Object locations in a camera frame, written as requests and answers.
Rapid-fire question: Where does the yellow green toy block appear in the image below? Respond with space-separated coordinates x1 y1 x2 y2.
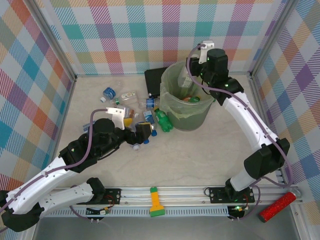
149 186 166 218

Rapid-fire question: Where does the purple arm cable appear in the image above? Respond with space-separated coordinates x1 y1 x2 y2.
0 108 109 213
186 43 294 188

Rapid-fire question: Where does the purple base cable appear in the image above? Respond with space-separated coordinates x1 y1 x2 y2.
232 186 263 222
69 204 101 223

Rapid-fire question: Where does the red orange label tea bottle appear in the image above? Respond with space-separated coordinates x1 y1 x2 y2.
117 106 140 120

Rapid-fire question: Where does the green translucent trash bin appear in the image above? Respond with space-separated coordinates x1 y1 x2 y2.
159 61 215 132

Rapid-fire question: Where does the aluminium frame post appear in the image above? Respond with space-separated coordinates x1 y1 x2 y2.
248 0 295 76
31 0 77 81

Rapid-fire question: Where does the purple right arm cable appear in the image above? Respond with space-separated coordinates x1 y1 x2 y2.
186 43 294 188

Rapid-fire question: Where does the black flat tray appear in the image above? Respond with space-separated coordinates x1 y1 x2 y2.
144 67 169 99

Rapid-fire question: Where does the flattened bottle grey-blue label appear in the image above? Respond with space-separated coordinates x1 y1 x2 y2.
81 120 97 133

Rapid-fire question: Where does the clear bottle blue white label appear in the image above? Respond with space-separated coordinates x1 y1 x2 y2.
142 109 158 137

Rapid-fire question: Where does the small black controller board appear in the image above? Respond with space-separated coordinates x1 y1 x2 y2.
86 206 111 216
227 205 247 221

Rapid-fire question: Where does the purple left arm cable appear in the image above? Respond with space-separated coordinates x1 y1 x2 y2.
0 108 109 213

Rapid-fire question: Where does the green plastic soda bottle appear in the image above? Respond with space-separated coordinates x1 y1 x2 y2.
153 106 174 133

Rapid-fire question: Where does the grey slotted cable tray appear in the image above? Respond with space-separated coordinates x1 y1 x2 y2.
53 208 230 217

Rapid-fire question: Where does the clear bottle white label green ring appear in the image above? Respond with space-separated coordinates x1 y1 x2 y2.
113 90 139 105

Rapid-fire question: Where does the crushed blue label bottle white cap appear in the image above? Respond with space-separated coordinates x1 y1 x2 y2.
99 86 117 103

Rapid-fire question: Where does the red glitter cylinder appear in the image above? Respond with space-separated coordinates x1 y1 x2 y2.
258 191 298 223

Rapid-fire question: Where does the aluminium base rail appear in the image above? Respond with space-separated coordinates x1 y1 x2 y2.
53 186 303 208

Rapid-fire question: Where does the green plastic bin liner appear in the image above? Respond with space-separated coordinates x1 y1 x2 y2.
159 61 216 121

